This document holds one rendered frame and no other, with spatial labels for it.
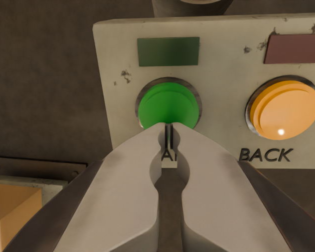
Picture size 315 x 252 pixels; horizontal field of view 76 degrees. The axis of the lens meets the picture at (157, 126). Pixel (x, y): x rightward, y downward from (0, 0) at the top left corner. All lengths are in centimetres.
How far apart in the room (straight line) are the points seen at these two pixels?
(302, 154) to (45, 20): 84
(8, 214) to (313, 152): 69
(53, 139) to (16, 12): 46
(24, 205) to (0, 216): 8
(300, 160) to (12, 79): 90
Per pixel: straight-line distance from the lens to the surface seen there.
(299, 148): 19
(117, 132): 15
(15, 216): 75
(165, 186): 83
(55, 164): 88
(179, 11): 27
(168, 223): 91
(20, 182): 85
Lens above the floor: 74
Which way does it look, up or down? 80 degrees down
